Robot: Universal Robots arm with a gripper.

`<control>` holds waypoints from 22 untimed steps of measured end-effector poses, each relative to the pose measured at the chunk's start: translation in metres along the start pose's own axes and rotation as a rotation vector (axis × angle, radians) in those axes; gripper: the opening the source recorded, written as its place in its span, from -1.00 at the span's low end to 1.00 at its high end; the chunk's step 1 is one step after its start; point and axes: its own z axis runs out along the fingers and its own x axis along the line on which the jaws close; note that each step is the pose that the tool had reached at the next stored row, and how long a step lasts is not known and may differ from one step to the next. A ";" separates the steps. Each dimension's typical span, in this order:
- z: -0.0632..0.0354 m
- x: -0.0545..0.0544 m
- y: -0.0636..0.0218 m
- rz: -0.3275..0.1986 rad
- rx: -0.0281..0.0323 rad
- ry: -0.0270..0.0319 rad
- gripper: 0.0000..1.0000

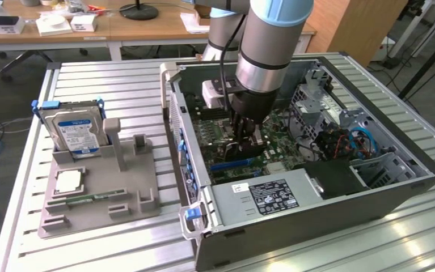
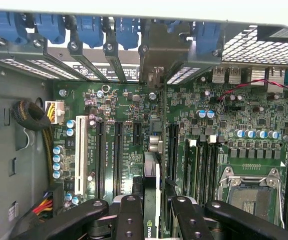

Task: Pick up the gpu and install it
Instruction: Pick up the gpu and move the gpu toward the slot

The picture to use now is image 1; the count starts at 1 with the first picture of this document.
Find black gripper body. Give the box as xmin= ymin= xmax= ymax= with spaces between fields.
xmin=228 ymin=91 xmax=279 ymax=123

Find green motherboard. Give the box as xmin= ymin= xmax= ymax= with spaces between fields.
xmin=192 ymin=101 xmax=304 ymax=185

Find blue expansion slot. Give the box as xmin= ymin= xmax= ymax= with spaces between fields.
xmin=209 ymin=159 xmax=255 ymax=171

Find silver chipset heatsink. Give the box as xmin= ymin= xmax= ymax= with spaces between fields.
xmin=267 ymin=163 xmax=289 ymax=174

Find tall metal disk bay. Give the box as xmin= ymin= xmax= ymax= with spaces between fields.
xmin=291 ymin=67 xmax=351 ymax=142

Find grey power supply unit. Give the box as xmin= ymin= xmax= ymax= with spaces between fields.
xmin=204 ymin=169 xmax=323 ymax=227

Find black fan shroud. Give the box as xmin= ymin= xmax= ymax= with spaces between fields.
xmin=303 ymin=158 xmax=372 ymax=201

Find white papers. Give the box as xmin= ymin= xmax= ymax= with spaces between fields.
xmin=180 ymin=12 xmax=210 ymax=34

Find black open PC case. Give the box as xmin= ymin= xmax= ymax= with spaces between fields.
xmin=158 ymin=55 xmax=435 ymax=272

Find low metal disk bay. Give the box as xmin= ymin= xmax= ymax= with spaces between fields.
xmin=348 ymin=151 xmax=420 ymax=190

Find wooden cabinet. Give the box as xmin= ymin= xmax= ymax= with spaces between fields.
xmin=303 ymin=0 xmax=409 ymax=68

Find black power adapter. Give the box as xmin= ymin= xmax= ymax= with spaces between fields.
xmin=381 ymin=57 xmax=403 ymax=70

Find black lamp base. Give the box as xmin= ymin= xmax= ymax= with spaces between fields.
xmin=117 ymin=0 xmax=160 ymax=21

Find green RAM stick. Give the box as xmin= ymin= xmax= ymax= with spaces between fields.
xmin=64 ymin=190 xmax=124 ymax=207

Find grey parts rack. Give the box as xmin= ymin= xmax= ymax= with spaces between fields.
xmin=37 ymin=117 xmax=169 ymax=241

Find silver CPU chip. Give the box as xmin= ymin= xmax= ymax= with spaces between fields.
xmin=54 ymin=171 xmax=84 ymax=197

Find black slanted pole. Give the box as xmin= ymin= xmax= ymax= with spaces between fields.
xmin=397 ymin=27 xmax=435 ymax=99

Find small white box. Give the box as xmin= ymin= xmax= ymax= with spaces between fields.
xmin=69 ymin=14 xmax=97 ymax=32

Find white box with round disc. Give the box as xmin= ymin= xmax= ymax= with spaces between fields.
xmin=34 ymin=14 xmax=70 ymax=37

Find office chair base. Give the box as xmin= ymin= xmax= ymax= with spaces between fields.
xmin=0 ymin=50 xmax=57 ymax=82

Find wooden desk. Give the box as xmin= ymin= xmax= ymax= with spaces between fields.
xmin=0 ymin=0 xmax=316 ymax=62

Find white box with black lid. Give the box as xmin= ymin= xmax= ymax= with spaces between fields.
xmin=0 ymin=15 xmax=25 ymax=35

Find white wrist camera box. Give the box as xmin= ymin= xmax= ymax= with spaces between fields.
xmin=200 ymin=80 xmax=237 ymax=110

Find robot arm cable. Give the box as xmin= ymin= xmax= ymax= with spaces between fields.
xmin=218 ymin=13 xmax=249 ymax=114

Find red wire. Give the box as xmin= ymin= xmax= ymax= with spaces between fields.
xmin=333 ymin=133 xmax=356 ymax=155

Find blue disk wire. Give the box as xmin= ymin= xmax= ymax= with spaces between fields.
xmin=347 ymin=126 xmax=379 ymax=161

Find hard disk with blue bracket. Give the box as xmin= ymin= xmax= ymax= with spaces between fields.
xmin=30 ymin=96 xmax=110 ymax=156

